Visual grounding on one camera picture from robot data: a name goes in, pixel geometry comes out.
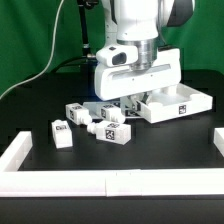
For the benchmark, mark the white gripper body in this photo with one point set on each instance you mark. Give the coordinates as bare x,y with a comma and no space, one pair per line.
114,77

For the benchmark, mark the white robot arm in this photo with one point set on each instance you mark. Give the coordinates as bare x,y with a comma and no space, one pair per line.
132,65

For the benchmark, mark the white square tabletop part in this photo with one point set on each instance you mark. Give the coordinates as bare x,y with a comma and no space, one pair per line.
174,102

